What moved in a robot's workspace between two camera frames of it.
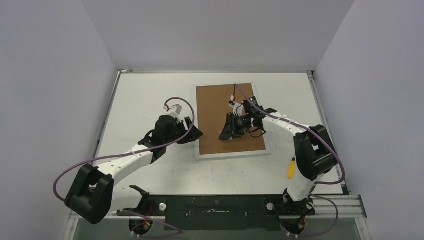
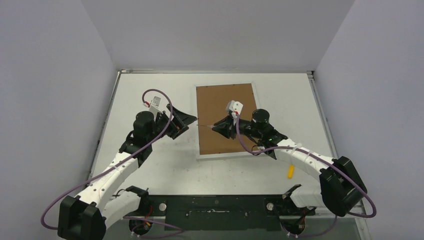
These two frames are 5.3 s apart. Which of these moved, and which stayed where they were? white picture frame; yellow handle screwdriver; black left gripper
Moved: black left gripper
Stayed: white picture frame; yellow handle screwdriver
